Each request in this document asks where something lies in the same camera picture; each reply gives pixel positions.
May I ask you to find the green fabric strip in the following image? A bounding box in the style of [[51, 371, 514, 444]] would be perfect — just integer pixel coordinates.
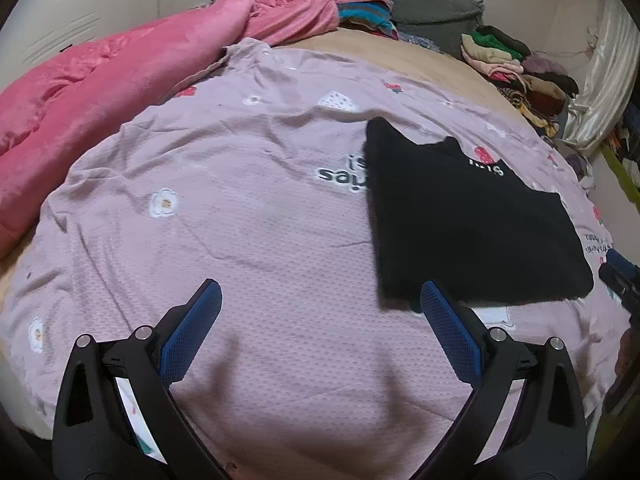
[[600, 139, 640, 202]]

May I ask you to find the purple printed bed cover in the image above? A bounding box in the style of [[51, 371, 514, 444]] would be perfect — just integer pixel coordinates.
[[0, 37, 634, 472]]

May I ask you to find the black sweater with orange cuffs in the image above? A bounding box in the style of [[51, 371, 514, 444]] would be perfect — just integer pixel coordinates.
[[364, 116, 596, 314]]

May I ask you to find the yellow-green cloth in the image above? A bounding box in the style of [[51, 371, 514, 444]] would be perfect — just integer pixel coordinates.
[[594, 395, 623, 466]]

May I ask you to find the stack of striped folded clothes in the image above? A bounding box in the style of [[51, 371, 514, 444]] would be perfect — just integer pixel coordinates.
[[337, 1, 401, 41]]

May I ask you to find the grey-purple cloth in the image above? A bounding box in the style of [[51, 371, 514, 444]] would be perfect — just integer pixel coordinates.
[[561, 140, 597, 192]]

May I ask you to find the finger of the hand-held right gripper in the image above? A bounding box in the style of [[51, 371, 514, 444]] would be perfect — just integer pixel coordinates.
[[598, 264, 640, 312], [606, 248, 640, 281]]

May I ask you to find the silver curtain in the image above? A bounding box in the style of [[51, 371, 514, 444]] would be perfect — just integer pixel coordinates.
[[561, 0, 637, 157]]

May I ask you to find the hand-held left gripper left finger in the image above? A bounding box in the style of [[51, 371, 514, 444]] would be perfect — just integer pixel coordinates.
[[52, 278, 224, 480]]

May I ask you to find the pile of mixed clothes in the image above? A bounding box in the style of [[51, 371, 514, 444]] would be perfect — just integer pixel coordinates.
[[460, 26, 581, 137]]

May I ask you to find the blue floral cloth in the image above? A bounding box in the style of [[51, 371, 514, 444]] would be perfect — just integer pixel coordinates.
[[397, 31, 442, 54]]

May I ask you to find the pink fleece blanket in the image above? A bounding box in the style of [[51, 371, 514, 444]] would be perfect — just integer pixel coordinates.
[[0, 0, 342, 261]]

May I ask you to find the grey headboard cushion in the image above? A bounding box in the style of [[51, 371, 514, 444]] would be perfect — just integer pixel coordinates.
[[215, 0, 486, 54]]

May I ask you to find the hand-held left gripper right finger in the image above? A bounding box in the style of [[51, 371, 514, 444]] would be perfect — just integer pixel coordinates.
[[415, 280, 589, 480]]

